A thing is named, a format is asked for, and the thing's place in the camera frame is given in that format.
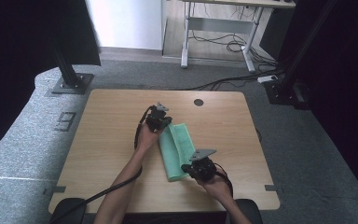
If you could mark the white power strip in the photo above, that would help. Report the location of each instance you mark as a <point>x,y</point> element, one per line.
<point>267,78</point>

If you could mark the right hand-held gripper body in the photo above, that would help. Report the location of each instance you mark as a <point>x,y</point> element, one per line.
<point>203,166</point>

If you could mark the grey tape strip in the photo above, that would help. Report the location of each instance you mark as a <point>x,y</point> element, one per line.
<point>271,187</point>
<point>56,189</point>

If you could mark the person's right hand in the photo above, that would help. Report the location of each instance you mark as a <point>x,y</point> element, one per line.
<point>216,188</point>

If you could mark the black metal stand, grey base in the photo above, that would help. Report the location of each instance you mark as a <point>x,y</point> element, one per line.
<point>70,79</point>

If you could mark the white desk frame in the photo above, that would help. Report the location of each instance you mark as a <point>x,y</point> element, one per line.
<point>220,25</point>

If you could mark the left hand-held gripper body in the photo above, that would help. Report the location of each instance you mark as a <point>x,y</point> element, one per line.
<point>156,118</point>

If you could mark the black curtain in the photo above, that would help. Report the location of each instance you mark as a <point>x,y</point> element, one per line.
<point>18,62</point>
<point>345,93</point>

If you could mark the green cloth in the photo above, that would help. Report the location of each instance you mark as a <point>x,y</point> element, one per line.
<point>177,152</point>

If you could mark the black computer case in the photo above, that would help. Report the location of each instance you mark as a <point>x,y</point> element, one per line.
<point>273,32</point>

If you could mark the person's left hand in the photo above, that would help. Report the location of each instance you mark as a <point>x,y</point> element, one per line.
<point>147,138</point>

